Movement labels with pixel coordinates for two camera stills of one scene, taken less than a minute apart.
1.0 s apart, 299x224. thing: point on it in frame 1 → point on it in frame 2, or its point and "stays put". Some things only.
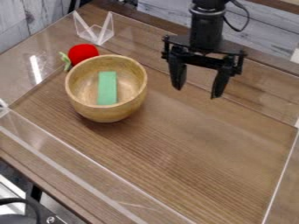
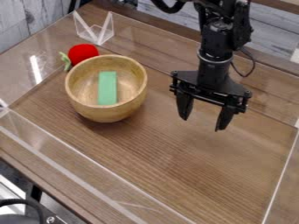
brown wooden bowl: (81, 86) stays put
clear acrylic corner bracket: (96, 34) stays put
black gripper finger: (177, 69) → (184, 104)
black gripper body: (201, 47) → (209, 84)
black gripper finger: (222, 74) → (224, 117)
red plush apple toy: (78, 52) stays put
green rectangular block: (106, 87) stays put
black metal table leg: (36, 192) stays put
